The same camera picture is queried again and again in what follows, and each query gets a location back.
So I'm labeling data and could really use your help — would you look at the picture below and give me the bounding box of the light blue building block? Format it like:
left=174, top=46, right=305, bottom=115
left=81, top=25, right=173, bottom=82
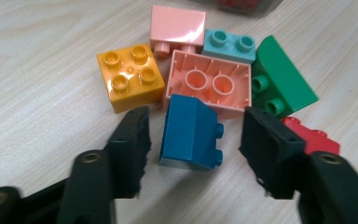
left=201, top=28, right=257, bottom=65

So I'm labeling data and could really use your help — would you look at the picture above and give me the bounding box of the green building block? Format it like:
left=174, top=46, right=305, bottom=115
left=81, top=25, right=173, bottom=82
left=250, top=35, right=320, bottom=120

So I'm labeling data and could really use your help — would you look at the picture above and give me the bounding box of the pale pink building block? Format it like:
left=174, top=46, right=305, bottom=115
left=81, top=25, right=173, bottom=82
left=149, top=4, right=207, bottom=60

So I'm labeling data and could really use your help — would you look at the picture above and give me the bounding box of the dark blue building block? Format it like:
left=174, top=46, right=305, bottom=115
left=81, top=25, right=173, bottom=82
left=158, top=93, right=225, bottom=172

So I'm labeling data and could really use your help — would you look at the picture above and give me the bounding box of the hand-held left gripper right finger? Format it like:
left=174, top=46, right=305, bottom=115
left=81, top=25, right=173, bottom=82
left=238, top=106, right=308, bottom=200

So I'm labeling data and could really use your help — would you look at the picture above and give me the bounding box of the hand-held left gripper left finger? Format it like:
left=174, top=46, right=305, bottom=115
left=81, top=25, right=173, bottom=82
left=104, top=105, right=153, bottom=200

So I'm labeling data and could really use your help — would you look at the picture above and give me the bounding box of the transparent grey storage box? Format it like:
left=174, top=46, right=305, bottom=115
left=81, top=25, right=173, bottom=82
left=195, top=0, right=284, bottom=16

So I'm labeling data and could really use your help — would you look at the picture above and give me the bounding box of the orange building block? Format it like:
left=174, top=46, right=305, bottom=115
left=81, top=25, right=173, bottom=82
left=96, top=43, right=167, bottom=115

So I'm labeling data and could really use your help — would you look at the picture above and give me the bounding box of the salmon building block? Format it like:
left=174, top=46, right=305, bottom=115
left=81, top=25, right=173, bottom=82
left=163, top=49, right=253, bottom=121

